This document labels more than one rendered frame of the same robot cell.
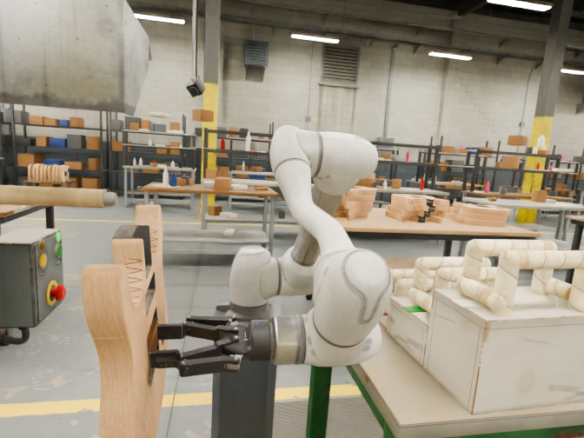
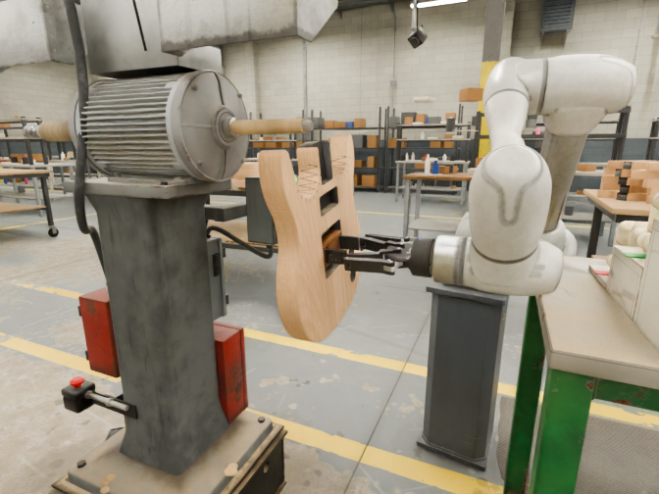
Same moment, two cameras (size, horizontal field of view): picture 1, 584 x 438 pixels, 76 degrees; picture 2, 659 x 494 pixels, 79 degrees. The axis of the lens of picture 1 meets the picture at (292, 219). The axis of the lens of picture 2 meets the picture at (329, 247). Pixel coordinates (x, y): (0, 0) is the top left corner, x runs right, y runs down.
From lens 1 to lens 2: 27 cm
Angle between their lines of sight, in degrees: 35
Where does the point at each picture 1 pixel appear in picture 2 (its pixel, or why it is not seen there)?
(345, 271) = (484, 165)
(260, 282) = not seen: hidden behind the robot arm
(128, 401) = (294, 268)
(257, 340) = (416, 251)
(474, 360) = not seen: outside the picture
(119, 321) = (282, 194)
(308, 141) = (529, 69)
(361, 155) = (606, 76)
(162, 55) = (443, 41)
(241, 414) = (454, 382)
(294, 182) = (499, 114)
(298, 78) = (619, 35)
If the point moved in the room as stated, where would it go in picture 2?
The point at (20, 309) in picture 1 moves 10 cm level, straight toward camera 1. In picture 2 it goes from (265, 229) to (261, 237)
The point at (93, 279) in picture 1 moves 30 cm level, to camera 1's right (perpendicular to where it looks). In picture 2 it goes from (265, 159) to (451, 164)
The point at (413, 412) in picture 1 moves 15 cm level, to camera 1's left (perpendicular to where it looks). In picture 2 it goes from (580, 346) to (473, 321)
